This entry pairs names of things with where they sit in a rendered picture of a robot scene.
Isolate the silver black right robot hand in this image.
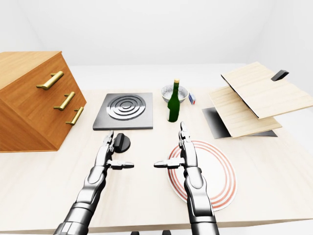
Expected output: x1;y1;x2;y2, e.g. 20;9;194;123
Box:
153;121;199;171

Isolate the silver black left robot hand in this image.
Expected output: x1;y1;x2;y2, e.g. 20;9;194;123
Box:
94;130;134;172

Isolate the round black stove knob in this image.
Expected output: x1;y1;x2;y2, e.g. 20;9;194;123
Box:
113;133;132;154

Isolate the flat dark stove plate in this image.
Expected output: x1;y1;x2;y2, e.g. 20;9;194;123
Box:
92;92;154;131

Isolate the white plate with red rings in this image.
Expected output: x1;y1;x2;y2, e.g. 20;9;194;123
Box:
167;140;238;212

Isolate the wooden cabinet drawer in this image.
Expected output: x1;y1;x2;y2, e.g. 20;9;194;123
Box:
14;72;81;133
36;88;87;150
0;52;73;115

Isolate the green glass bottle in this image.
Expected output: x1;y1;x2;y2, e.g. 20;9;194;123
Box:
167;78;181;123

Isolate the patterned grey bowl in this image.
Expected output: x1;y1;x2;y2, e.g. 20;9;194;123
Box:
160;84;189;104

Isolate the wooden cabinet with drawers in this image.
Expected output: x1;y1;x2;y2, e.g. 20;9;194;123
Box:
0;51;87;153

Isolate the dark flat base plate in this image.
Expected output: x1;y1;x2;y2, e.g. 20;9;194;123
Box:
201;107;278;140

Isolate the brass drawer handle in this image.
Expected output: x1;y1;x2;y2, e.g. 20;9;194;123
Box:
53;92;76;111
65;106;84;126
36;70;65;91

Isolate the pale wooden board with handle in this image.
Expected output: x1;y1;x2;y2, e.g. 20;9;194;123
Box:
221;61;313;120

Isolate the black block handle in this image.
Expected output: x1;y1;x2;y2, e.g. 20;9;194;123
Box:
270;70;290;82

